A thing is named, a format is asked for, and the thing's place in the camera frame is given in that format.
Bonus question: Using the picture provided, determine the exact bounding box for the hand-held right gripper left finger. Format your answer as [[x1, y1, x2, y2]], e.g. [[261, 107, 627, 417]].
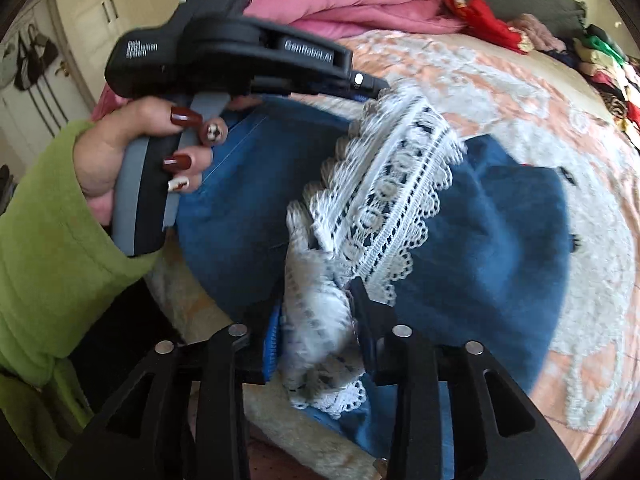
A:
[[55, 307, 286, 480]]

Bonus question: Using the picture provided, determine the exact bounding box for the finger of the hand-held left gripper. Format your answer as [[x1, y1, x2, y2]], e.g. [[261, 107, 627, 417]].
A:
[[251, 69, 392, 104]]

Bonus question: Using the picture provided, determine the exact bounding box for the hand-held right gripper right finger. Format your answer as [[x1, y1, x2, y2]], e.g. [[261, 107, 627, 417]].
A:
[[347, 275, 582, 480]]

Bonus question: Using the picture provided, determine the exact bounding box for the blue denim pants lace trim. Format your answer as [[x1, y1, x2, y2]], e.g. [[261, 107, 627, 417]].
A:
[[175, 82, 574, 480]]

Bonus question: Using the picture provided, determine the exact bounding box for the person's left forearm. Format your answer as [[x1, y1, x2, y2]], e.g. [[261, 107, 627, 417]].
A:
[[0, 120, 167, 390]]

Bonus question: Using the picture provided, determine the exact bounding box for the person's left hand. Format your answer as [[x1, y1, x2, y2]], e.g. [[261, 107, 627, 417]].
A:
[[74, 97, 232, 226]]

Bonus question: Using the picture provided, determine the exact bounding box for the red patterned cloth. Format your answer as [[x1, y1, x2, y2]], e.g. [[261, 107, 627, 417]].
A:
[[429, 0, 532, 57]]

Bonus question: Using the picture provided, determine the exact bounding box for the pink fuzzy garment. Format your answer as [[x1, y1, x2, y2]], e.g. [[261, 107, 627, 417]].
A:
[[509, 12, 567, 52]]

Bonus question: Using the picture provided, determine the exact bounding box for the brown handbag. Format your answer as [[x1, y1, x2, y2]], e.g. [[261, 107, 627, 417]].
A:
[[12, 24, 61, 93]]

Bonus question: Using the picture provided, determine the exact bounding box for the white door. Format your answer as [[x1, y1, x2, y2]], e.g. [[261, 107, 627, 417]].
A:
[[0, 0, 97, 173]]

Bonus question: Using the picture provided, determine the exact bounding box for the peach floral blanket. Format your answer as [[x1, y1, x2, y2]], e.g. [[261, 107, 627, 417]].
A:
[[149, 29, 640, 467]]

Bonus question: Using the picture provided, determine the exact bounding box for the pile of folded clothes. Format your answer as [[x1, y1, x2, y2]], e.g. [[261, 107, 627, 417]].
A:
[[544, 22, 640, 157]]

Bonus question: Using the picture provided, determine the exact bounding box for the person's green top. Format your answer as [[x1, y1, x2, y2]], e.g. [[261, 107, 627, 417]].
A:
[[0, 359, 97, 480]]

